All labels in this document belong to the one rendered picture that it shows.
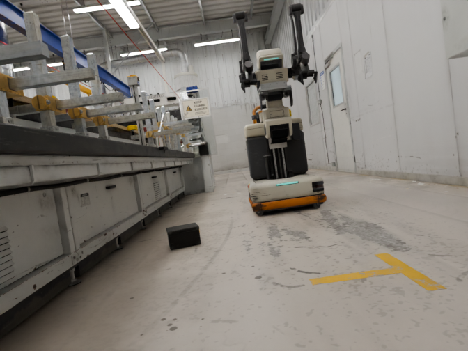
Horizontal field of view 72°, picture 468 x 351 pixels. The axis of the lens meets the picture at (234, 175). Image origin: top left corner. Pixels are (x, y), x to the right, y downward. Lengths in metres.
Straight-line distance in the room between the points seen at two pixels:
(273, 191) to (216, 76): 9.74
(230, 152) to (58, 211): 10.28
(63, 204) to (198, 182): 4.05
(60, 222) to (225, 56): 11.05
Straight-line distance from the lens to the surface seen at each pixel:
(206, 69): 12.29
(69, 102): 1.36
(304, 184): 2.74
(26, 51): 0.86
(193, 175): 5.64
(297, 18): 2.76
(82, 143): 1.47
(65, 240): 1.80
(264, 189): 2.69
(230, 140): 11.81
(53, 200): 1.77
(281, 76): 2.85
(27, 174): 1.21
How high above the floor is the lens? 0.52
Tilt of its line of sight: 3 degrees down
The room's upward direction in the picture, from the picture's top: 8 degrees counter-clockwise
